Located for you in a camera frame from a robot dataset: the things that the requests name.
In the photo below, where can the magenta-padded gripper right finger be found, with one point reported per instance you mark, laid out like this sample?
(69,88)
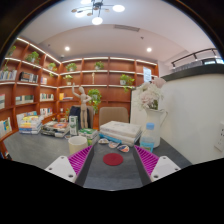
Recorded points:
(161,168)

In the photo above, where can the clear water bottle blue cap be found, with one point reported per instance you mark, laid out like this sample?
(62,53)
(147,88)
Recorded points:
(147,141)

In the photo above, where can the pink and white flower bouquet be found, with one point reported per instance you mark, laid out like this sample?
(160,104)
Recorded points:
(148,95)

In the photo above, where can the black metal railing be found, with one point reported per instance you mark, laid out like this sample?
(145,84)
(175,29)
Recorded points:
(195,54)

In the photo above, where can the tall green white carton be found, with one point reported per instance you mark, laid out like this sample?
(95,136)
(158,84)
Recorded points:
(73,125)

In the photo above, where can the stack of colourful books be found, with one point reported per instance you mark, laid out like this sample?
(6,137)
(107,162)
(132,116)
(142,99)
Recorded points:
(30,125)

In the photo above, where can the cream plastic cup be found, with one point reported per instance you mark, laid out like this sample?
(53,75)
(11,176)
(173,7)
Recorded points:
(77,145)

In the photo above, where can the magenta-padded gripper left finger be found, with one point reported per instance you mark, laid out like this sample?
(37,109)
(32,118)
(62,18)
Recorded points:
(63,168)

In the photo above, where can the ceiling air vent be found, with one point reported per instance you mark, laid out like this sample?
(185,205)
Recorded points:
(127,28)

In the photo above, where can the wooden artist mannequin figure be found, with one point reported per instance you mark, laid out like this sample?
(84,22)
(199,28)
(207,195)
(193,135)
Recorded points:
(82,106)

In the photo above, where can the ceiling chandelier with round lamps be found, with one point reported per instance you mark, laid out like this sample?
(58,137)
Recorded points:
(97,20)

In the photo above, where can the recessed ceiling spotlight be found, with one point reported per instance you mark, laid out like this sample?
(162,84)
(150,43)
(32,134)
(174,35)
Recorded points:
(67,48)
(149,49)

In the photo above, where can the small shell-shaped sticker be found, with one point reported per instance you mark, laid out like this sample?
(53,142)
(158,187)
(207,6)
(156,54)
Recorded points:
(113,144)
(103,141)
(123,148)

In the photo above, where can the stack of dark magazines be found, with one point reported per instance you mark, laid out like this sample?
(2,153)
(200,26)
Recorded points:
(55,129)

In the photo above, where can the green and white box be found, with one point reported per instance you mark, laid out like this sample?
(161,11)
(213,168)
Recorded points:
(88,134)

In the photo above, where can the chair with dark jacket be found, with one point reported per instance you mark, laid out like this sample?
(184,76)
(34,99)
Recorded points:
(75,115)

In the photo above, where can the wooden wall shelf unit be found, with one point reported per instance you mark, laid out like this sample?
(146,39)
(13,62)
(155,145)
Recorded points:
(108,80)

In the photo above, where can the beige upholstered chair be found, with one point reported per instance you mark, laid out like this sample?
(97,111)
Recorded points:
(113,115)

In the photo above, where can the flat round red coaster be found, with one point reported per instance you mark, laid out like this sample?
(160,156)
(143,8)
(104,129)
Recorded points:
(113,159)

